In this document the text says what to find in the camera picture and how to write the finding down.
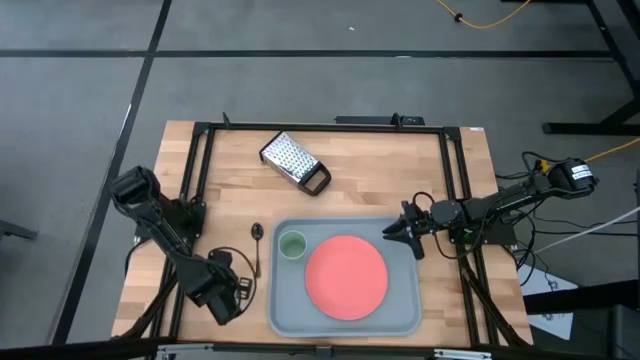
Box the black cable tangle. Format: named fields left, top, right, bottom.
left=494, top=149, right=640, bottom=289

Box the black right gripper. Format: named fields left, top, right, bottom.
left=381, top=199, right=435, bottom=262

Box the white paper sheet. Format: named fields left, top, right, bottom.
left=517, top=263, right=580, bottom=341

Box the black aluminium table frame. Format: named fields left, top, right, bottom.
left=0, top=112, right=534, bottom=360

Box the grey chair base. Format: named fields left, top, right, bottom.
left=0, top=218, right=40, bottom=242

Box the metal box grater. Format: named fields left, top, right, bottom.
left=258, top=131, right=333, bottom=197

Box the white cable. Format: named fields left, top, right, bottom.
left=533, top=205, right=640, bottom=254

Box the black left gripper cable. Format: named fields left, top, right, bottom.
left=209, top=245, right=259, bottom=315

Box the yellow floor cable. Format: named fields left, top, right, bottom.
left=434, top=0, right=532, bottom=30

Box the yellow cable with plug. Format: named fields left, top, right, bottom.
left=534, top=137, right=640, bottom=174

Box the dark metal spoon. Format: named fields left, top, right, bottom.
left=250, top=222, right=265, bottom=280

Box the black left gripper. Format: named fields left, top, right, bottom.
left=202, top=248, right=252, bottom=326

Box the black table stand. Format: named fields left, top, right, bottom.
left=499, top=0, right=640, bottom=136

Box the pink round plate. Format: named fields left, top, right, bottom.
left=304, top=235, right=390, bottom=322

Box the grey plastic tray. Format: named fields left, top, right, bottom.
left=267, top=215, right=424, bottom=339

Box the green ribbed cup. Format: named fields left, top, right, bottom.
left=278, top=229, right=308, bottom=261

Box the black power strip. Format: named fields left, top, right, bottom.
left=334, top=114, right=426, bottom=127

